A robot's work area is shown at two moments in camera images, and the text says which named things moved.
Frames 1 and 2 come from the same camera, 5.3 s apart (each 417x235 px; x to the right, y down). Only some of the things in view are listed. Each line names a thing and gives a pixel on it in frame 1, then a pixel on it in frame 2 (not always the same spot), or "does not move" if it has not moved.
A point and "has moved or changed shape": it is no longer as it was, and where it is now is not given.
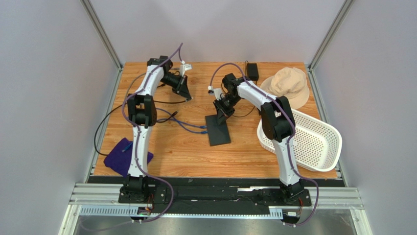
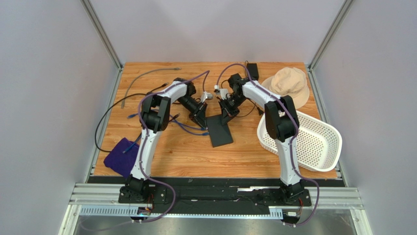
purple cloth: x=120 y=161 does not move
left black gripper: x=182 y=90 → x=199 y=114
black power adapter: x=252 y=71 does not move
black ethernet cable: x=114 y=109 → x=114 y=98
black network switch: x=218 y=134 does not move
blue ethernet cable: x=200 y=127 has moved or changed shape
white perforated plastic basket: x=317 y=144 does not move
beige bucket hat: x=290 y=82 does not move
